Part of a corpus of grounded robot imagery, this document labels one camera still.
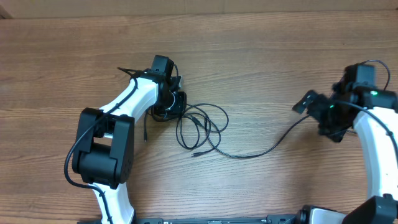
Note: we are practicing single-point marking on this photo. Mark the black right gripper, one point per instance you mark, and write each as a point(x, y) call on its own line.
point(337, 132)

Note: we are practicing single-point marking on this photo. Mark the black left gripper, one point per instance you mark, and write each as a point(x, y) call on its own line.
point(180, 108)

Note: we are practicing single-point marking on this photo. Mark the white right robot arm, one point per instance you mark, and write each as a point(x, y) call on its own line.
point(357, 103)

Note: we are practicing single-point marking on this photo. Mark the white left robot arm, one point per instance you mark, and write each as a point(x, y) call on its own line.
point(101, 157)

